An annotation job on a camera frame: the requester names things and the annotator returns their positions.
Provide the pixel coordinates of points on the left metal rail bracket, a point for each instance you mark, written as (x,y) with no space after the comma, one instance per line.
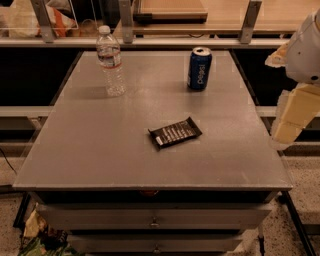
(47,33)

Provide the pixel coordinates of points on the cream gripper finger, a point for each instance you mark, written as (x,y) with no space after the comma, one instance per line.
(295,110)
(278,58)

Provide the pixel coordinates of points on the colourful bags on floor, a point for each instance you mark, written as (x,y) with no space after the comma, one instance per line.
(40,239)

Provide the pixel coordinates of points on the white and orange plastic bag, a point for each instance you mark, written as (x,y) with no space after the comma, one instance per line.
(20,20)

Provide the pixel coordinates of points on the right metal rail bracket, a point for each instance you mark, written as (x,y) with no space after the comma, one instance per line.
(249,22)

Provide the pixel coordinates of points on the lower drawer knob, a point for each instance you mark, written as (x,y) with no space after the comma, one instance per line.
(156,250)

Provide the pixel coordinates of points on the clear plastic water bottle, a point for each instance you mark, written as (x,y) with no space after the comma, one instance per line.
(109,59)

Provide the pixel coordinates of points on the black rxbar chocolate bar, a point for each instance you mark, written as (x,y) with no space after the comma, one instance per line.
(175,133)

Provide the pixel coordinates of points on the upper drawer knob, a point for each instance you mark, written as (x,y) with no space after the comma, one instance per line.
(154,223)

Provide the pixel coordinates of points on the blue pepsi can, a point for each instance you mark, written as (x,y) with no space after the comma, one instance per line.
(199,68)

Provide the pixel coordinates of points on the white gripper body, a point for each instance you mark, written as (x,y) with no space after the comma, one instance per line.
(304,56)

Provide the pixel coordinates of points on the wooden tray on shelf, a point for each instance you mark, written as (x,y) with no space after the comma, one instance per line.
(169,11)

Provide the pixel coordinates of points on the drawer knob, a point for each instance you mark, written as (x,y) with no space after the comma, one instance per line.
(154,223)
(156,250)

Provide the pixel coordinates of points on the grey drawer cabinet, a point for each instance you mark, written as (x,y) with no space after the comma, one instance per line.
(161,170)

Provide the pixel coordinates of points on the middle metal rail bracket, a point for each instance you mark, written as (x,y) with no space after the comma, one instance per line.
(126,20)

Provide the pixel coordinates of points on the metal rail bracket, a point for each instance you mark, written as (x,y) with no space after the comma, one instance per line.
(249,22)
(47,33)
(126,20)

